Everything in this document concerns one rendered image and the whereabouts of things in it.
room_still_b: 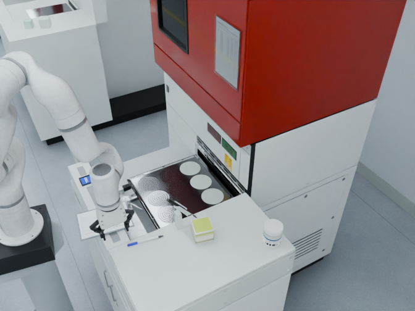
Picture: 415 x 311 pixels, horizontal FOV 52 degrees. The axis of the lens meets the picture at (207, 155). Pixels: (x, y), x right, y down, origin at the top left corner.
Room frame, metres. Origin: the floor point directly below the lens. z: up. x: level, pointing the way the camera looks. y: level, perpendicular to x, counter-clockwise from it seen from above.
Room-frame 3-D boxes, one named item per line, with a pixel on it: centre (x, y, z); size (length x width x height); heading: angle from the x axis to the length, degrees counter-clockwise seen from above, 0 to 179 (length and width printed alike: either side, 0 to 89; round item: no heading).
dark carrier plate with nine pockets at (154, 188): (1.37, 0.12, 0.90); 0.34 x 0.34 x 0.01; 30
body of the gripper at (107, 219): (1.03, 0.35, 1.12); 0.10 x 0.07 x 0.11; 119
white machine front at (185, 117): (1.65, 0.02, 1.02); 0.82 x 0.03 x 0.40; 30
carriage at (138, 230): (1.22, 0.35, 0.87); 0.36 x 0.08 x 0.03; 30
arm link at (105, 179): (1.03, 0.35, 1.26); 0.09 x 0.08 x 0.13; 170
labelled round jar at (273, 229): (1.02, -0.24, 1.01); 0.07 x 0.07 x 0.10
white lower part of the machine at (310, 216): (1.81, -0.27, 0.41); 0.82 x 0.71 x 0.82; 30
